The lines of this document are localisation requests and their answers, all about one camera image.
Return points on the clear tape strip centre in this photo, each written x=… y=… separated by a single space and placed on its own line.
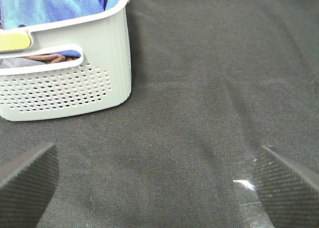
x=250 y=207

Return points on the black table cloth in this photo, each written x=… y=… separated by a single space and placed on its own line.
x=212 y=81

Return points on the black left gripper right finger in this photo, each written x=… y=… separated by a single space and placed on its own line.
x=287 y=190

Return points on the brown towel in basket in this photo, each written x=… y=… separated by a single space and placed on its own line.
x=51 y=58

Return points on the blue microfiber towel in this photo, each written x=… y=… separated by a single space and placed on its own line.
x=93 y=30

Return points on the grey towel in basket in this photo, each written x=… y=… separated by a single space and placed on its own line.
x=18 y=62

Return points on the white perforated plastic basket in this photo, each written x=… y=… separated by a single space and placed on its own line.
x=43 y=92

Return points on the yellow basket handle label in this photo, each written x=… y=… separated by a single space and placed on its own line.
x=11 y=40

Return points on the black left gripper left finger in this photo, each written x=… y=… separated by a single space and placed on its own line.
x=27 y=185

